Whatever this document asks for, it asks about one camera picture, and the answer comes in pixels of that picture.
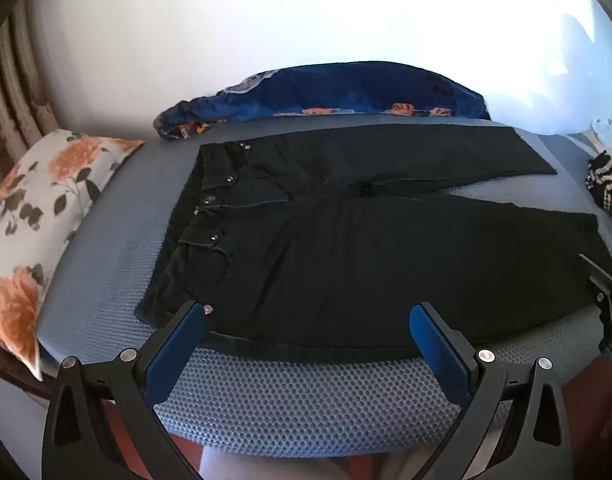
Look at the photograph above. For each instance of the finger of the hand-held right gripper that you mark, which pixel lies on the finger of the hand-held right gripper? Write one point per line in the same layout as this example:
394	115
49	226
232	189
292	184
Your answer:
598	271

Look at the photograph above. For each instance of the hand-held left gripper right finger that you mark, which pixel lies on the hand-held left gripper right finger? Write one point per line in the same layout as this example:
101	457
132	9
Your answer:
438	350

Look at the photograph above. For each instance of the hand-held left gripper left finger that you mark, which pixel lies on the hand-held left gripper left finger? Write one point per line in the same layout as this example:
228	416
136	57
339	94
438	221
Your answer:
173	355

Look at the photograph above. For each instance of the black pants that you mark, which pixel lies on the black pants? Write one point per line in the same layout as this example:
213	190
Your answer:
361	260

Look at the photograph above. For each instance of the person's right forearm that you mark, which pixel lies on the person's right forearm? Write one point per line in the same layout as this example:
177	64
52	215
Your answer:
593	420

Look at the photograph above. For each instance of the black white striped cloth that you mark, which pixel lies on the black white striped cloth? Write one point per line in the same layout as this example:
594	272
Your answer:
611	185

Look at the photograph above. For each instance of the grey mesh mattress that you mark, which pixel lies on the grey mesh mattress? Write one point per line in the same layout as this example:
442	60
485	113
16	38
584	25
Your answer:
286	400

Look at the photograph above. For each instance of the white floral pillow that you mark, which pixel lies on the white floral pillow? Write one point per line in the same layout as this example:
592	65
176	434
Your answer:
35	200

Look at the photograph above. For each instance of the blue floral blanket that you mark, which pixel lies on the blue floral blanket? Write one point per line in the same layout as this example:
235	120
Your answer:
336	90

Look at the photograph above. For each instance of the ribbed radiator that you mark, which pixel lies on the ribbed radiator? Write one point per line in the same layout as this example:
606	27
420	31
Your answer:
10	90

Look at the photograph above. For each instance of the wooden bed frame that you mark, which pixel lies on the wooden bed frame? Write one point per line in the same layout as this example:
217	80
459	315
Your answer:
15	365

